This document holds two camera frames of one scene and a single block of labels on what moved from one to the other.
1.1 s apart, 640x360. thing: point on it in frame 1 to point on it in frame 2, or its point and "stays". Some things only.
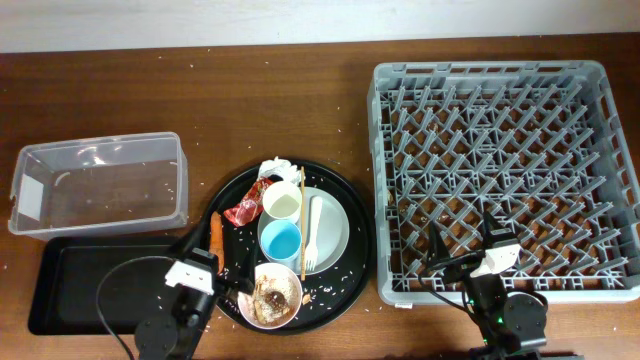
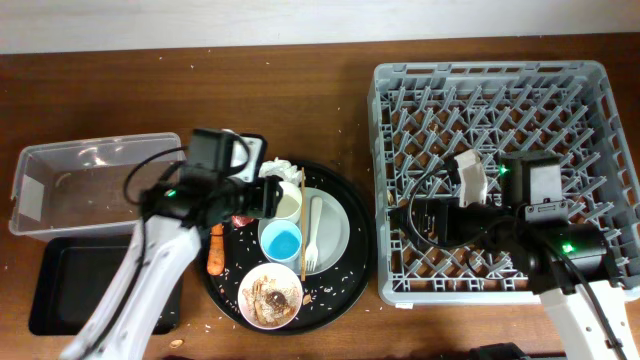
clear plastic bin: (100, 186) stays
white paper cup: (282, 200) stays
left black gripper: (229, 290) to (263, 198)
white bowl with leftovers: (275, 298) stays
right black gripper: (460, 266) to (447, 209)
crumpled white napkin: (280, 167) stays
